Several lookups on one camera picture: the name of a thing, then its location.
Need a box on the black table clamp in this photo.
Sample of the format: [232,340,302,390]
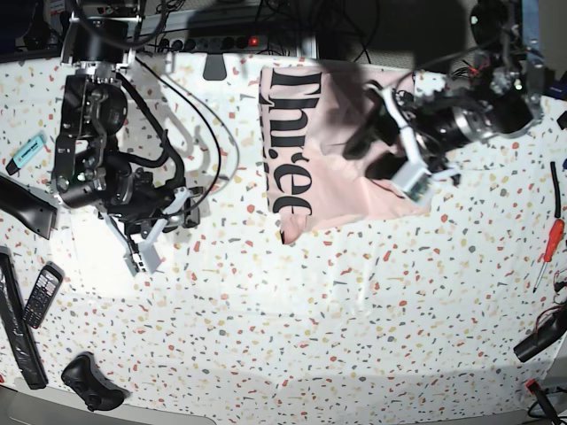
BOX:
[203,54,227,81]

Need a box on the red and black plug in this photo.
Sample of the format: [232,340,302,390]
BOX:
[525,379,562,424]

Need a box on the light blue highlighter marker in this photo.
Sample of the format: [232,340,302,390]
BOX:
[5,133,45,175]

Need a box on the black cylinder with red wires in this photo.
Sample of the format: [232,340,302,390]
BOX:
[514,313,566,363]

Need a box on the black game controller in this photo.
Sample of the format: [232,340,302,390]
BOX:
[61,352,128,412]

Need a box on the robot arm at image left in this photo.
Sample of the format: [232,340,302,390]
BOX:
[51,1,203,238]

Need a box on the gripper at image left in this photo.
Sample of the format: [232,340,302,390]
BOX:
[99,166,200,239]

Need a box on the long black bar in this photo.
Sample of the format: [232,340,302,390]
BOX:
[1,247,48,390]

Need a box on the pink T-shirt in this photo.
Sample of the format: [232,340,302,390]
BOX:
[259,64,431,244]

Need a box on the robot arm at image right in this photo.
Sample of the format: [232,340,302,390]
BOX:
[342,1,545,180]

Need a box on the black rubber tube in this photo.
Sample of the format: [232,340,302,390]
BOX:
[550,161,562,219]

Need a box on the black power strip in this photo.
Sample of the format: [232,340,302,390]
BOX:
[156,35,268,54]

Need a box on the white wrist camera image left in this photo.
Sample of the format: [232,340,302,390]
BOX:
[99,187,204,276]

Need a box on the red handled screwdriver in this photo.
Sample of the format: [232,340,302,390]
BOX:
[532,219,565,293]

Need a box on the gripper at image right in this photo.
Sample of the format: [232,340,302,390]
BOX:
[342,91,470,175]

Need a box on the black cordless phone handset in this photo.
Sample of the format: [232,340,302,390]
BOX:
[23,262,64,329]

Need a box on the terrazzo pattern table cover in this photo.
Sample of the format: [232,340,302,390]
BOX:
[1,54,566,424]

